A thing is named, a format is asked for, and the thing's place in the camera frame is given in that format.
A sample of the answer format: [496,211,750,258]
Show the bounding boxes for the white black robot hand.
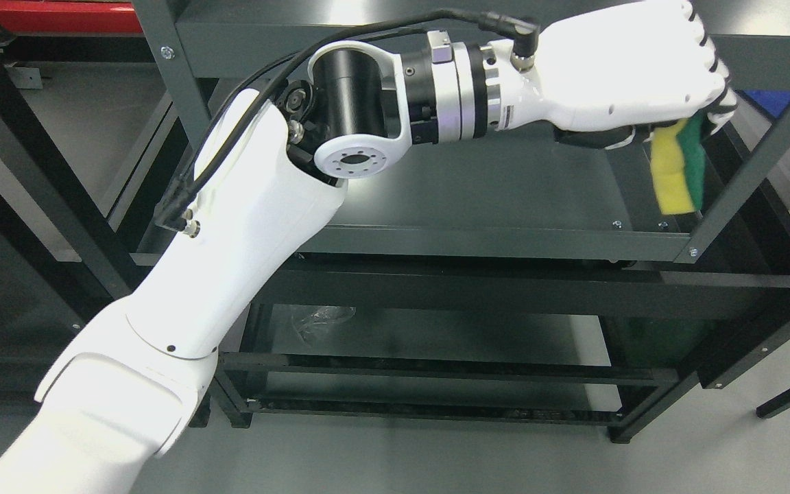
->
[489,1,738,149]

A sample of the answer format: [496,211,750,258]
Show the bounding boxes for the green yellow sponge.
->
[649,115,706,215]

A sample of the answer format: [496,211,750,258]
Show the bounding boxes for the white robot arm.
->
[0,9,540,493]

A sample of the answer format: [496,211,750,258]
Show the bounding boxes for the dark grey metal shelf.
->
[135,1,790,443]

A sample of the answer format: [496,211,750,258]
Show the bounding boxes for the black metal rack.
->
[0,59,138,415]

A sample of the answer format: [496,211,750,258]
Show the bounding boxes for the red bin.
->
[0,1,143,35]

